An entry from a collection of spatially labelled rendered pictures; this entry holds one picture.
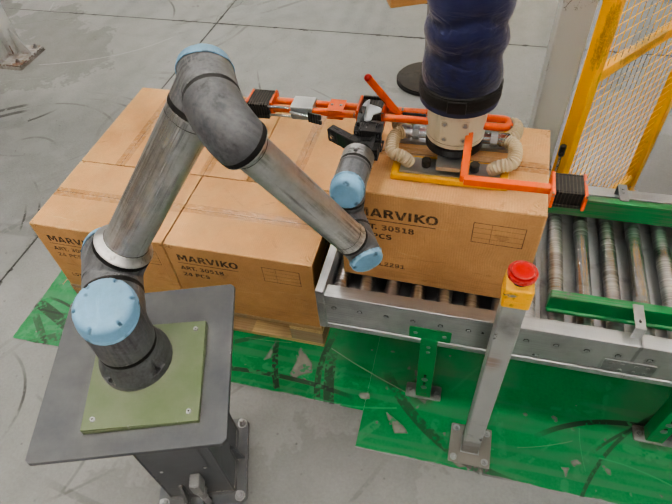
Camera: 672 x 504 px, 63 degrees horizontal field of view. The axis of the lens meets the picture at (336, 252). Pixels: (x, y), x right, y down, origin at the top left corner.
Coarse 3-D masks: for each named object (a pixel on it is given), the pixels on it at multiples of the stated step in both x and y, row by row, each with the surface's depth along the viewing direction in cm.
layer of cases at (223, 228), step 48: (144, 96) 278; (96, 144) 253; (144, 144) 251; (288, 144) 244; (336, 144) 242; (96, 192) 231; (192, 192) 228; (240, 192) 225; (48, 240) 228; (192, 240) 209; (240, 240) 207; (288, 240) 206; (144, 288) 238; (240, 288) 219; (288, 288) 211
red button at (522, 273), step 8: (512, 264) 128; (520, 264) 128; (528, 264) 128; (512, 272) 127; (520, 272) 127; (528, 272) 126; (536, 272) 126; (512, 280) 127; (520, 280) 126; (528, 280) 125; (536, 280) 126
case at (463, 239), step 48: (384, 144) 175; (528, 144) 171; (384, 192) 161; (432, 192) 159; (480, 192) 158; (528, 192) 157; (384, 240) 175; (432, 240) 169; (480, 240) 164; (528, 240) 158; (480, 288) 180
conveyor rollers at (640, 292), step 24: (552, 216) 205; (576, 216) 204; (552, 240) 197; (576, 240) 197; (600, 240) 198; (552, 264) 190; (576, 264) 190; (360, 288) 189; (552, 288) 183; (576, 288) 184; (648, 288) 182; (528, 312) 177; (552, 312) 177
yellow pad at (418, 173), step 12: (420, 156) 167; (396, 168) 164; (408, 168) 163; (420, 168) 162; (432, 168) 162; (480, 168) 161; (408, 180) 163; (420, 180) 161; (432, 180) 160; (444, 180) 159; (456, 180) 159
